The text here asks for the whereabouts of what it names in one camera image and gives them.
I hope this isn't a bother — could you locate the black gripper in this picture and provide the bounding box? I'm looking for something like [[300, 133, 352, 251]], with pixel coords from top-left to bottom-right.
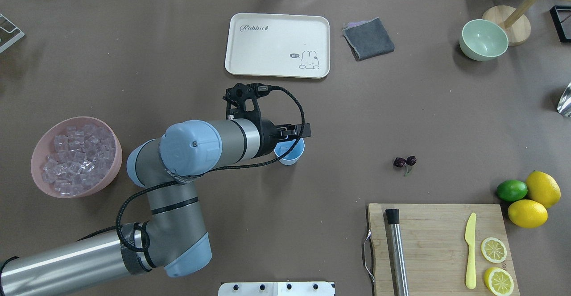
[[259, 120, 312, 156]]

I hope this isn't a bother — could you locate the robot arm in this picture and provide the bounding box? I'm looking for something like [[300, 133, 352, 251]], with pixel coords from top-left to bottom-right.
[[1, 117, 311, 296]]

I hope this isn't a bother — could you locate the light blue cup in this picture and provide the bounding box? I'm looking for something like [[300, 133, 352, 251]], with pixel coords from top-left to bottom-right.
[[273, 138, 305, 166]]

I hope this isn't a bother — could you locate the clear ice cube pile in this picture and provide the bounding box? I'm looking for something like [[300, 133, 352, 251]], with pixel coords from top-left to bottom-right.
[[41, 124, 116, 196]]

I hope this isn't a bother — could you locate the steel ice scoop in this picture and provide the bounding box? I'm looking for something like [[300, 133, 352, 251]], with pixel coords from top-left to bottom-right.
[[556, 83, 571, 117]]

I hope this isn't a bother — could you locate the cream rabbit tray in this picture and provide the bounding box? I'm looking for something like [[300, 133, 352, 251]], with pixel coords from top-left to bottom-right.
[[224, 13, 330, 79]]

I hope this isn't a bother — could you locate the dark red cherry pair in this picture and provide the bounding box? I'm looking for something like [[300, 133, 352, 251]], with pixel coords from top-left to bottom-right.
[[392, 156, 417, 176]]

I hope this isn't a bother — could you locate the grey folded cloth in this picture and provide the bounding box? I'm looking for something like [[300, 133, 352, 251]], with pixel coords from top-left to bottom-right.
[[342, 17, 395, 61]]

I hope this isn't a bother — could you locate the steel muddler black tip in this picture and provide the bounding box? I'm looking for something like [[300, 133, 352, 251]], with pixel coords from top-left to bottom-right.
[[385, 208, 410, 296]]

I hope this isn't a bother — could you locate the mint green bowl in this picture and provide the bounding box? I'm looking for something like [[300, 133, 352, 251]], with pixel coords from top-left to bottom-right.
[[459, 19, 509, 62]]

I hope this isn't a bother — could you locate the green lime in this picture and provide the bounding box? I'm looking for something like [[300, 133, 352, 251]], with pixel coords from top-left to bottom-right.
[[496, 179, 528, 202]]

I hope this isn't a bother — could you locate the upper lemon half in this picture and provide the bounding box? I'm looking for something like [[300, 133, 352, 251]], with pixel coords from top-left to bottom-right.
[[480, 237, 508, 263]]

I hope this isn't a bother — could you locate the lemon half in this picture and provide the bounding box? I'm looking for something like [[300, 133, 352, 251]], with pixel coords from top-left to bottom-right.
[[480, 237, 508, 263], [484, 267, 515, 296]]

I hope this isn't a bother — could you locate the yellow plastic knife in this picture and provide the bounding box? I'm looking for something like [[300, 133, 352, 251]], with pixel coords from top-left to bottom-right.
[[464, 213, 477, 290]]

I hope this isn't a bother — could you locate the pink bowl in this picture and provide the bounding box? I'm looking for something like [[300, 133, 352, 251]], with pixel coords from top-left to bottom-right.
[[30, 117, 123, 198]]

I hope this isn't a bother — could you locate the lower whole yellow lemon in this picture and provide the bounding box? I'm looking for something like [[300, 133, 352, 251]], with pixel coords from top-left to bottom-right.
[[508, 199, 548, 229]]

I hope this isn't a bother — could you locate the whole yellow lemon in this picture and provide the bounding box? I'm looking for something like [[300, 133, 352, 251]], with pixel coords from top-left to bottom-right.
[[525, 170, 562, 208], [508, 199, 548, 229]]

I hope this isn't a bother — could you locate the wooden glass rack stand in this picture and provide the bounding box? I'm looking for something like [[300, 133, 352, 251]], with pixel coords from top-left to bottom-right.
[[483, 0, 570, 46]]

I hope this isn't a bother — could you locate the upper whole yellow lemon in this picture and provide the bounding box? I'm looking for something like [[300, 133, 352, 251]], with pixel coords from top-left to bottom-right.
[[525, 170, 562, 208]]

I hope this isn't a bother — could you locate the lower lemon half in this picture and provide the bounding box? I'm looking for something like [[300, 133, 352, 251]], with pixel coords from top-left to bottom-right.
[[484, 267, 515, 296]]

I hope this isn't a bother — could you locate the black tray right edge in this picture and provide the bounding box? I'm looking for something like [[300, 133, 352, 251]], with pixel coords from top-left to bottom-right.
[[549, 5, 571, 43]]

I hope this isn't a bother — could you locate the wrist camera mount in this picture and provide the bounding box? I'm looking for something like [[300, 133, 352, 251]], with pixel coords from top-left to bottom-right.
[[222, 83, 271, 124]]

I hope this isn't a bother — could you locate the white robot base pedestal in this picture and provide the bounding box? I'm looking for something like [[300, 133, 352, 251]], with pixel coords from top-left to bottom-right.
[[218, 281, 336, 296]]

